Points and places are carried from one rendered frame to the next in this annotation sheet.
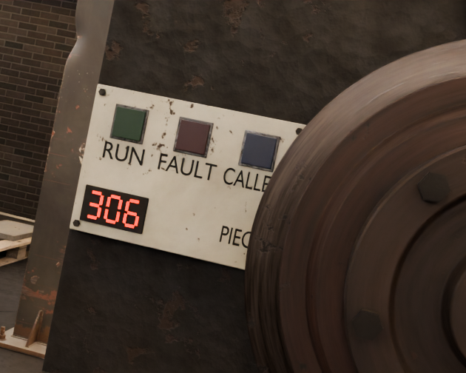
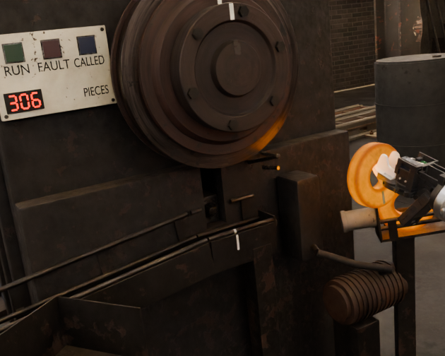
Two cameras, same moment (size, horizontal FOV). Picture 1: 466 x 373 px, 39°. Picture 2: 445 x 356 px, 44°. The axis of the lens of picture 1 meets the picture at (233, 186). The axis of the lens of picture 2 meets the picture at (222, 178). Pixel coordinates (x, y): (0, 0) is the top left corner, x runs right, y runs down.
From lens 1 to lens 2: 0.68 m
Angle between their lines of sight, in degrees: 39
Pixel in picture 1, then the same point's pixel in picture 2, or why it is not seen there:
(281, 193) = (128, 58)
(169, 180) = (48, 75)
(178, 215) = (59, 92)
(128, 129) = (15, 56)
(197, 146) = (56, 52)
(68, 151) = not seen: outside the picture
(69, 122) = not seen: outside the picture
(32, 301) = not seen: outside the picture
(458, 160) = (201, 20)
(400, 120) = (166, 10)
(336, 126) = (140, 21)
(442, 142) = (186, 15)
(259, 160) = (90, 49)
